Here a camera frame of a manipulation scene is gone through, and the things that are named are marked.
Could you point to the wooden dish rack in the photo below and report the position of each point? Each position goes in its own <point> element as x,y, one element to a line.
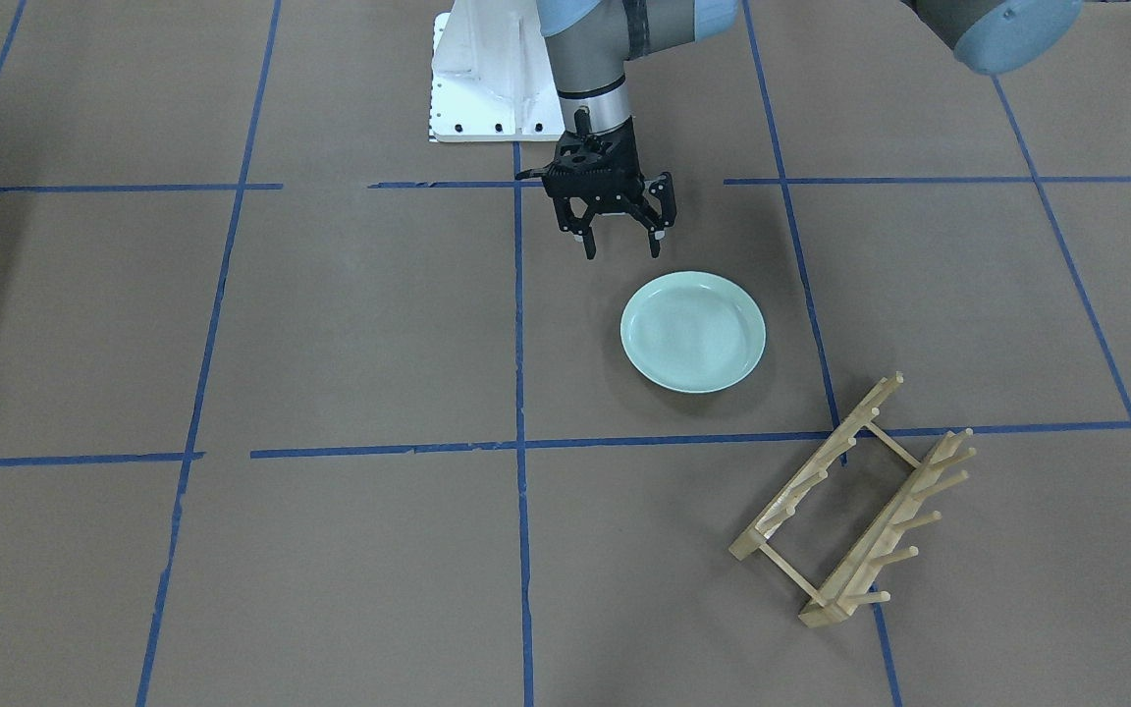
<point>842,517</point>

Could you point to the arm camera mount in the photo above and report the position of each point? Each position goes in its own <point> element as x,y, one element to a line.
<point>592,165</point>

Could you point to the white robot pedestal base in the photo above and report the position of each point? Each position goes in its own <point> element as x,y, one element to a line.
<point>528,70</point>

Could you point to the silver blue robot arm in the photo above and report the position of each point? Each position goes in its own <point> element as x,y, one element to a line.
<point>989,37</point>

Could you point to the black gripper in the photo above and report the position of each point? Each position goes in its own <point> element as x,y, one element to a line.
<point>625,147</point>

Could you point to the light green plate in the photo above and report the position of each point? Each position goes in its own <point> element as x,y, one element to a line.
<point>693,332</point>

